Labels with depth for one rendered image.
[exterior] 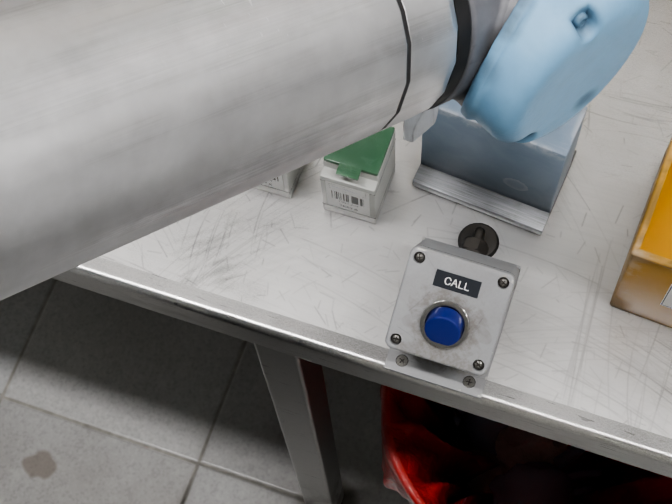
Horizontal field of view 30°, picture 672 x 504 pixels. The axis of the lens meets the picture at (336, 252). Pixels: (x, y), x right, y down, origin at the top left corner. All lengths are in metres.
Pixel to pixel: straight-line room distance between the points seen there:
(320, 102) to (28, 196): 0.10
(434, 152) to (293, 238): 0.12
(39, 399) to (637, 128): 1.11
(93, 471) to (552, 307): 1.02
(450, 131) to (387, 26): 0.48
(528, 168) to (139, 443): 1.04
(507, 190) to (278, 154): 0.54
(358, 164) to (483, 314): 0.14
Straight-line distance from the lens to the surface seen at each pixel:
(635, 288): 0.85
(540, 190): 0.88
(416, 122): 0.74
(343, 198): 0.88
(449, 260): 0.81
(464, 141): 0.86
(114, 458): 1.79
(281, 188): 0.90
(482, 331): 0.81
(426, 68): 0.40
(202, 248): 0.91
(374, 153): 0.86
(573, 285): 0.90
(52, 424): 1.82
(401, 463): 1.30
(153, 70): 0.33
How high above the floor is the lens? 1.70
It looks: 67 degrees down
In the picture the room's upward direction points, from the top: 6 degrees counter-clockwise
